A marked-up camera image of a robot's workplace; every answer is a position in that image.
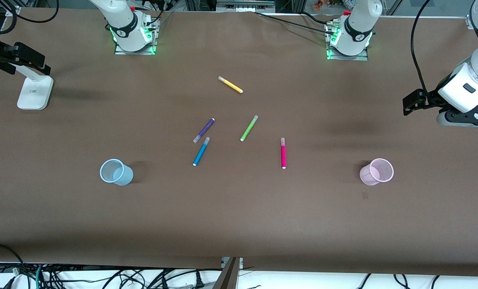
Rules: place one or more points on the yellow marker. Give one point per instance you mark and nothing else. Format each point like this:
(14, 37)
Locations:
(230, 84)

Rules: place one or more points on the pink marker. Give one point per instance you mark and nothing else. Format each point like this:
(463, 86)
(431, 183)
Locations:
(283, 154)

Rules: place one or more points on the white desk lamp stand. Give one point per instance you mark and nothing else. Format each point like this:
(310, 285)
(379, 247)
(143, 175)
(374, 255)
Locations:
(34, 90)

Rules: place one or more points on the purple marker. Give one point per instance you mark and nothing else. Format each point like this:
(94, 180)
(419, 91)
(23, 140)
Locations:
(204, 131)

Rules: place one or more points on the light blue plastic cup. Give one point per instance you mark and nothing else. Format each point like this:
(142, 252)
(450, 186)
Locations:
(118, 173)

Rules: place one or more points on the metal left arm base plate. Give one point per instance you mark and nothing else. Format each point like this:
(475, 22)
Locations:
(355, 58)

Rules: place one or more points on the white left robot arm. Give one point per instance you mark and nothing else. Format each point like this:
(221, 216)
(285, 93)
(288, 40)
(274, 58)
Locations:
(355, 24)

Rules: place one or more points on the dark table leg beam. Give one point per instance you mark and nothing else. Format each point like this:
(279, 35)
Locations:
(227, 275)

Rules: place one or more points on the blue marker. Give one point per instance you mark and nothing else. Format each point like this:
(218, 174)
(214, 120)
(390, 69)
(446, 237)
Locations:
(200, 151)

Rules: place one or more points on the green marker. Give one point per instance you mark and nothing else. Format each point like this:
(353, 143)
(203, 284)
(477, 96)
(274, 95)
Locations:
(249, 128)

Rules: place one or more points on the metal corner bracket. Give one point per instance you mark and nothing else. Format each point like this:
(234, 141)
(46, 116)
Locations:
(12, 11)
(472, 21)

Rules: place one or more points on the light pink plastic cup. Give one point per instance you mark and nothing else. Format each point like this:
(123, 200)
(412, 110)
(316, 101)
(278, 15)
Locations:
(377, 172)

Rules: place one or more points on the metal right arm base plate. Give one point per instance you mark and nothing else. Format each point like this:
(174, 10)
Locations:
(134, 52)

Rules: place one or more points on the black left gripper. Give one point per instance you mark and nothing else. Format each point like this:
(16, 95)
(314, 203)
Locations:
(428, 98)

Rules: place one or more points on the aluminium frame rail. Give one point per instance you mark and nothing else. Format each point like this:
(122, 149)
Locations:
(287, 5)

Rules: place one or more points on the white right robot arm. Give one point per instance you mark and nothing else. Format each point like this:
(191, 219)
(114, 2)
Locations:
(122, 24)

